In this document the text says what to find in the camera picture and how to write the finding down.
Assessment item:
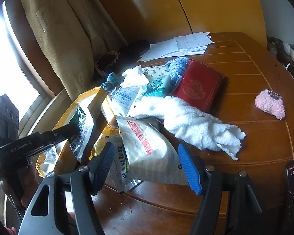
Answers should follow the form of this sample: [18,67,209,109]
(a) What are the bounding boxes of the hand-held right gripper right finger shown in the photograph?
[178,143,264,235]

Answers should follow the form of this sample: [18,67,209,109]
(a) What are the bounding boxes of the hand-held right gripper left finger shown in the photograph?
[18,142,116,235]

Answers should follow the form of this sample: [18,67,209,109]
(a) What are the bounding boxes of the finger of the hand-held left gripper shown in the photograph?
[39,124,77,142]
[27,139,69,158]

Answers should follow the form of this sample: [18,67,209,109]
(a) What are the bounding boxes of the green white medicine packet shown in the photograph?
[70,105,95,162]
[91,127,144,194]

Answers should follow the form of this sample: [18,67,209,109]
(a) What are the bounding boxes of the large white bag red print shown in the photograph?
[115,116,188,186]

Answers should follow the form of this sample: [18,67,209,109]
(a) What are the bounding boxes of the yellow cardboard box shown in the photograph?
[35,86,123,179]

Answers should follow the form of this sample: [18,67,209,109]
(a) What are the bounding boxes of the white towel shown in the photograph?
[129,95,247,161]

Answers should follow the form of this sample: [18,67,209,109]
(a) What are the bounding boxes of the white desiccant packet blue print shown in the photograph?
[110,86,144,118]

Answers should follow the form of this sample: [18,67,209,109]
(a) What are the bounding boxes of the red foil packet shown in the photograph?
[170,60,227,114]

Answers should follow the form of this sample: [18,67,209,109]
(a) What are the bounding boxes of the blue towel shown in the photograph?
[164,57,191,84]

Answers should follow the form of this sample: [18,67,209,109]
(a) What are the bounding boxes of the person's left hand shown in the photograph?
[21,165,40,207]

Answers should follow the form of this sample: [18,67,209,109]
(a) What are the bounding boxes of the window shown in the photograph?
[0,2,47,137]

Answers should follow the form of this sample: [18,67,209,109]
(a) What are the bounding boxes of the small rolled blue cloth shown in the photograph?
[101,72,118,91]

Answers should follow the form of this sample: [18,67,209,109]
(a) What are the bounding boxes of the green cartoon tissue pack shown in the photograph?
[137,76,172,99]

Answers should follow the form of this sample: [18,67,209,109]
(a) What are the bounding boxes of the small white glove packet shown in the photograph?
[120,66,150,88]

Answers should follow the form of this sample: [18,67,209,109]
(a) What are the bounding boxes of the beige curtain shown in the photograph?
[18,0,128,101]

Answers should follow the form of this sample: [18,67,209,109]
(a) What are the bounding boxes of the dark fringed cloth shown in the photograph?
[94,40,153,79]

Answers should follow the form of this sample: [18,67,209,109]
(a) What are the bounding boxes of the stack of white papers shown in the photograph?
[137,32,215,63]

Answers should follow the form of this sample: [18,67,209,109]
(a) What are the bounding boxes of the yellow wooden cabinet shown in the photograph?
[86,0,268,47]

